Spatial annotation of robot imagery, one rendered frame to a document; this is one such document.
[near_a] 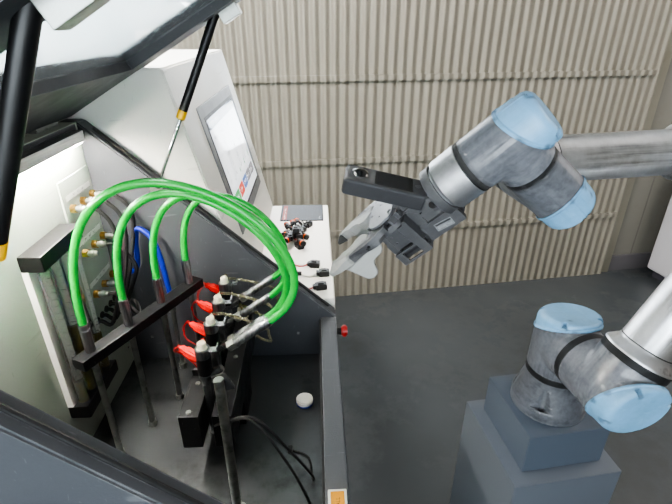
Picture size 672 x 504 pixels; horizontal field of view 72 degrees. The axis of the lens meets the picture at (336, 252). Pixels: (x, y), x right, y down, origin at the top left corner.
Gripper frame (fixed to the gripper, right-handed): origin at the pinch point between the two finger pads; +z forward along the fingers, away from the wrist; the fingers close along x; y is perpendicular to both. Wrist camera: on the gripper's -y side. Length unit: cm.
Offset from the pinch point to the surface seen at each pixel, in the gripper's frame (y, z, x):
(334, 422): 24.1, 25.2, -9.0
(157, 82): -41, 20, 34
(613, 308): 224, 25, 175
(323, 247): 21, 45, 59
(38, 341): -27, 47, -12
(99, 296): -23, 55, 7
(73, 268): -29.3, 31.1, -6.8
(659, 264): 252, -5, 219
